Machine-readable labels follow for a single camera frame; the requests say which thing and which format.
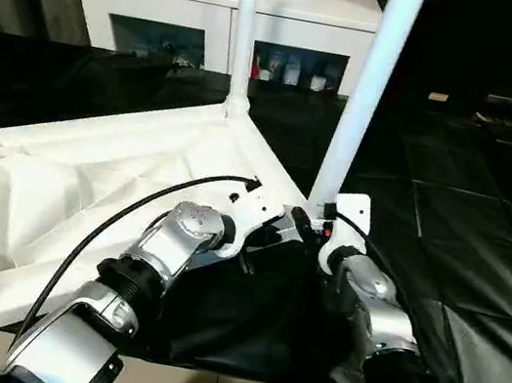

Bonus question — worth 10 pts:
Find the white plastic table top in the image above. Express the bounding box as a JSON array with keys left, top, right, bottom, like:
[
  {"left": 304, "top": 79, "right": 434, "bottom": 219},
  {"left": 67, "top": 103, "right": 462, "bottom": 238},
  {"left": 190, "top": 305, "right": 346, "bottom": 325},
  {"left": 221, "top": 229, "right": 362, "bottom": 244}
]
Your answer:
[{"left": 0, "top": 56, "right": 336, "bottom": 383}]

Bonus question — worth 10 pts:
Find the black mat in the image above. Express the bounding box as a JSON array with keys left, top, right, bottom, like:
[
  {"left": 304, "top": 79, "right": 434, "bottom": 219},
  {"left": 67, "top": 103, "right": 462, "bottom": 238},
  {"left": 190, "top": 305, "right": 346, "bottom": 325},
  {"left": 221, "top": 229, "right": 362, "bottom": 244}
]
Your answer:
[{"left": 0, "top": 29, "right": 512, "bottom": 383}]

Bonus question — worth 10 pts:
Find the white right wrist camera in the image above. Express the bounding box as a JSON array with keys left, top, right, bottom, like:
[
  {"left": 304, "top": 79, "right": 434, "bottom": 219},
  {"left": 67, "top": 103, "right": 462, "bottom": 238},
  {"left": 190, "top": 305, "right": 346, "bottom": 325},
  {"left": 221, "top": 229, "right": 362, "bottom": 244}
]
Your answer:
[{"left": 315, "top": 189, "right": 379, "bottom": 280}]

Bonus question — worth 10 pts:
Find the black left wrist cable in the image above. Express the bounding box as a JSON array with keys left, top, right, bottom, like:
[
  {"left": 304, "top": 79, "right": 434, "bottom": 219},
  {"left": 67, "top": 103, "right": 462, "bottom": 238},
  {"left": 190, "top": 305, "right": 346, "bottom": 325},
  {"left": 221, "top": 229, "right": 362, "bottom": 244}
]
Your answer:
[{"left": 7, "top": 142, "right": 263, "bottom": 383}]

